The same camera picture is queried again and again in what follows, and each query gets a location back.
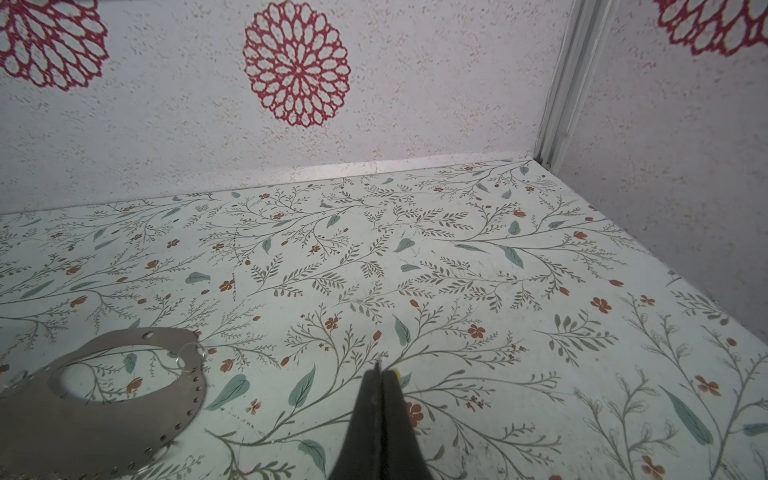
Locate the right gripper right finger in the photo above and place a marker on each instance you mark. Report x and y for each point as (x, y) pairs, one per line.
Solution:
(401, 457)

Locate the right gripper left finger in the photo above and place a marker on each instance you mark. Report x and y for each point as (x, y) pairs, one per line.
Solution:
(359, 457)

